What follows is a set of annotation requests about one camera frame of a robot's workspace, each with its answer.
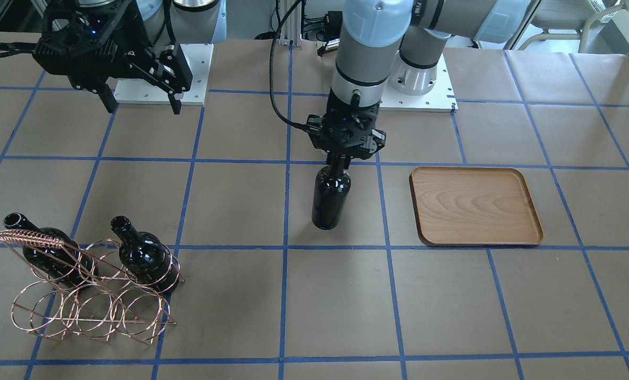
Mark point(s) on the copper wire bottle basket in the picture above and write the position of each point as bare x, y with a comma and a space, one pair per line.
107, 303

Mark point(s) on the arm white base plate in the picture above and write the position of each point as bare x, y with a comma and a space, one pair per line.
417, 89
192, 90

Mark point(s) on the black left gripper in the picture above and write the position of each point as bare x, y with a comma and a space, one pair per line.
339, 158

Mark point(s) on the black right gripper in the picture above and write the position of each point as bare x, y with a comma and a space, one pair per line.
136, 32

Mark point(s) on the wooden tray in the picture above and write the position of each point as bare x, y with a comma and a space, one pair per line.
474, 206

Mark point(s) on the dark wine bottle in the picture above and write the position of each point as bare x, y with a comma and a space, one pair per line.
331, 188
145, 257
55, 262

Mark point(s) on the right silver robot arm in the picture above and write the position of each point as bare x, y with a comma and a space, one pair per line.
184, 22

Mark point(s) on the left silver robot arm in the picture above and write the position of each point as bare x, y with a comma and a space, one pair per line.
388, 44

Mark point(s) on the beige chair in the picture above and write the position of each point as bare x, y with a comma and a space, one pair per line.
572, 20

